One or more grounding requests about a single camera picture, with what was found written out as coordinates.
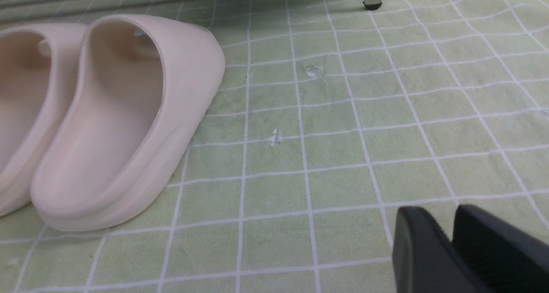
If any cream slipper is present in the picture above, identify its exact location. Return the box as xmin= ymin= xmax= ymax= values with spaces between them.
xmin=0 ymin=22 xmax=87 ymax=216
xmin=30 ymin=14 xmax=226 ymax=232

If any cream right slipper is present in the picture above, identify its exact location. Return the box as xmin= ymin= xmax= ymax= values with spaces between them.
xmin=30 ymin=14 xmax=226 ymax=232

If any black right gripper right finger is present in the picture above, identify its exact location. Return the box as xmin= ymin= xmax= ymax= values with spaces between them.
xmin=452 ymin=204 xmax=549 ymax=293

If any cream left slipper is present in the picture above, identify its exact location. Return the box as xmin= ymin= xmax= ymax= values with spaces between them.
xmin=0 ymin=22 xmax=87 ymax=216

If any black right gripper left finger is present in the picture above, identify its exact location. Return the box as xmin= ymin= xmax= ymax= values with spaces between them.
xmin=392 ymin=206 xmax=492 ymax=293

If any green checkered floor mat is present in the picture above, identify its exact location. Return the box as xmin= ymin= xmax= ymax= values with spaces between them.
xmin=1 ymin=0 xmax=549 ymax=293

